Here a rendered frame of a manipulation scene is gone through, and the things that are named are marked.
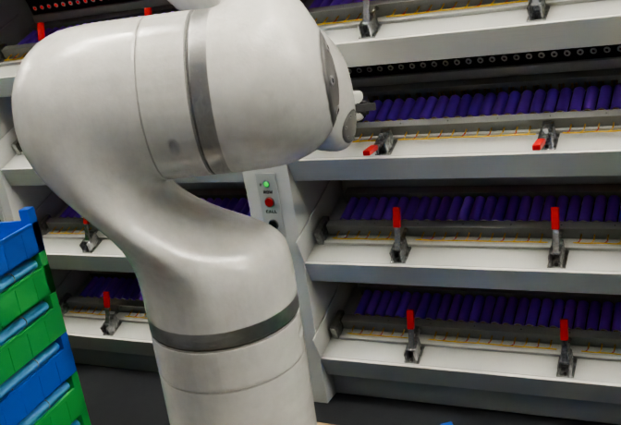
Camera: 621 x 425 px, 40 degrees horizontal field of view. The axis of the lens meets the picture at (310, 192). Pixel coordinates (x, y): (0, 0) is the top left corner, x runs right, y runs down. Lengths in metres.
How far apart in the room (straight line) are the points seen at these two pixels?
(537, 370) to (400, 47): 0.58
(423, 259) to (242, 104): 0.93
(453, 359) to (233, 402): 0.91
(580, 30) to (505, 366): 0.58
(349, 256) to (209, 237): 0.90
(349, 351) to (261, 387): 0.95
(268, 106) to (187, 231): 0.12
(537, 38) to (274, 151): 0.76
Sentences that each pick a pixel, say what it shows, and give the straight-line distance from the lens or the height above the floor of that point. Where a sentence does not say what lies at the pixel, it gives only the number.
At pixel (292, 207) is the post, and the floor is 0.40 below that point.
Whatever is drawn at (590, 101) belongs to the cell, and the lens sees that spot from 1.38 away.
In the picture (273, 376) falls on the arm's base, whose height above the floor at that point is 0.53.
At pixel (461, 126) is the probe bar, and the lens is 1.38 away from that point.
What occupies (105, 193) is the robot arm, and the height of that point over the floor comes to 0.69.
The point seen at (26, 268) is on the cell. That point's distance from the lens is 1.53.
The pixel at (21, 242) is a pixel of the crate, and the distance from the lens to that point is 1.51.
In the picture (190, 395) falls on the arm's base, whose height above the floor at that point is 0.53.
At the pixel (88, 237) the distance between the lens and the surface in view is 1.83.
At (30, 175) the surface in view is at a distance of 1.87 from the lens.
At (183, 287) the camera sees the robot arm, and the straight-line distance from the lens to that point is 0.61.
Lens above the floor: 0.83
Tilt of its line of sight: 16 degrees down
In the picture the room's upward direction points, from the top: 9 degrees counter-clockwise
